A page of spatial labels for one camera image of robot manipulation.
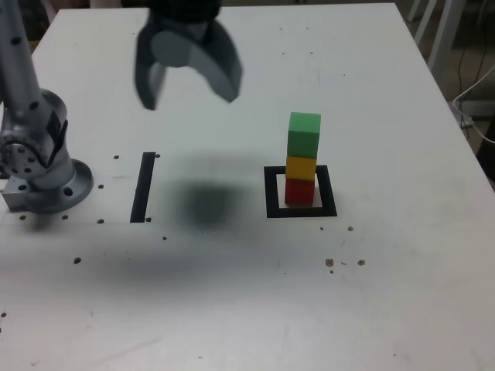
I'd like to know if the red cube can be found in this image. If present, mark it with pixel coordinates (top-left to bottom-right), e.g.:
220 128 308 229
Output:
284 178 315 206

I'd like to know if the white cable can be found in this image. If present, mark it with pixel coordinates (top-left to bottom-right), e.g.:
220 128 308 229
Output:
451 63 495 145

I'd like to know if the yellow cube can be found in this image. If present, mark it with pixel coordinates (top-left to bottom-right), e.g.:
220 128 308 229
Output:
285 155 317 182

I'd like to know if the black tape strip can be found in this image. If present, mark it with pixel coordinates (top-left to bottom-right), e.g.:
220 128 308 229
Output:
129 151 157 224

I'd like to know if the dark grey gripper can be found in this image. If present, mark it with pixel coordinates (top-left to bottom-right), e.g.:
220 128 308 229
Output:
134 17 244 111

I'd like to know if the black tape square outline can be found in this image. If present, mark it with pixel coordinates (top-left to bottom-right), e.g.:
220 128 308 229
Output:
263 165 338 220

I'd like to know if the green cube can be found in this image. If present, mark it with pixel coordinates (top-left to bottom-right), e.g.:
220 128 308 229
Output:
286 111 323 159

